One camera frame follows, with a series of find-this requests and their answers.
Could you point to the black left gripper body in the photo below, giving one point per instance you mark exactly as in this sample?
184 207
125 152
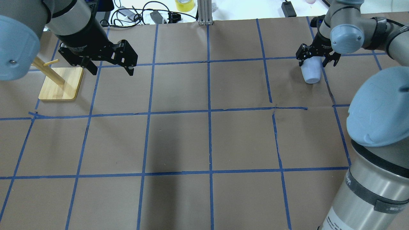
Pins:
83 37

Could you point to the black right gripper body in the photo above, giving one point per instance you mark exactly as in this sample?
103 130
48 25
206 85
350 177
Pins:
322 44

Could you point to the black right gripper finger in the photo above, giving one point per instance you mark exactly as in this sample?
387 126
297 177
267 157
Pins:
304 52
330 56

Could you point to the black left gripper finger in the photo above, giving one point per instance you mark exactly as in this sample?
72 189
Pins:
129 67
90 66

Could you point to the light blue plastic cup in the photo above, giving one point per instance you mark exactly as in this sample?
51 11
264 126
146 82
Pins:
311 70

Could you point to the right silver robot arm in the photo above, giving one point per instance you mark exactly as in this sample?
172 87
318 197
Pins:
375 188

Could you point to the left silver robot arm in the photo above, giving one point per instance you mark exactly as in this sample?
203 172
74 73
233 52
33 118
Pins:
73 22

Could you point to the wooden mug tree stand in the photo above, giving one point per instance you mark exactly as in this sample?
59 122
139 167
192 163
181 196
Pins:
61 83

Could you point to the small black power adapter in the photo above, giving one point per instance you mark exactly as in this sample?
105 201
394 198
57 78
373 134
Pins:
288 9

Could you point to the yellow tape roll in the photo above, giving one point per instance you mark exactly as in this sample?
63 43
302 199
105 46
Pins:
184 5

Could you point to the aluminium frame post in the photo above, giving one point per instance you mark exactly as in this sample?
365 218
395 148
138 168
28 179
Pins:
204 10

